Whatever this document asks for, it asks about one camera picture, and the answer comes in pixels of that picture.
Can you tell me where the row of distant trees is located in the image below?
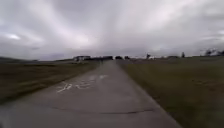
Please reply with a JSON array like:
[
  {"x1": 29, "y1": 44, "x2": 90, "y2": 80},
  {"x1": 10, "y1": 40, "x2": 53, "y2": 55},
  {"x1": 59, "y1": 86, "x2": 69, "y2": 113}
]
[{"x1": 145, "y1": 48, "x2": 224, "y2": 60}]

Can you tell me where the grass field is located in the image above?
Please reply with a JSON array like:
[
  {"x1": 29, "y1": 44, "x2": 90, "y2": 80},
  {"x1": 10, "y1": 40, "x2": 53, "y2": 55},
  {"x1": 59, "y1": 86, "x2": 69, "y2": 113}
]
[{"x1": 117, "y1": 55, "x2": 224, "y2": 128}]

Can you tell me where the pale building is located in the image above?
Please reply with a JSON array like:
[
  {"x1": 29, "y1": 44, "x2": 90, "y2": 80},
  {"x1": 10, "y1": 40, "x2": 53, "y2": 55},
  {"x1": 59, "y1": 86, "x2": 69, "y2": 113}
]
[{"x1": 73, "y1": 55, "x2": 92, "y2": 63}]

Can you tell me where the grey concrete path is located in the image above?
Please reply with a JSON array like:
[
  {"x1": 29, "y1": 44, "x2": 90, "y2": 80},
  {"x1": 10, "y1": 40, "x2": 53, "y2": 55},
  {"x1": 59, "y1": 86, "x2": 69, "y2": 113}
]
[{"x1": 0, "y1": 60, "x2": 184, "y2": 128}]

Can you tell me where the grass slope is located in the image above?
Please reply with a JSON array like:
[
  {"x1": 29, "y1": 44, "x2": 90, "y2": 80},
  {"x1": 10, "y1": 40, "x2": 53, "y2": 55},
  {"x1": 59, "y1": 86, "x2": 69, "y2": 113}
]
[{"x1": 0, "y1": 56, "x2": 100, "y2": 105}]

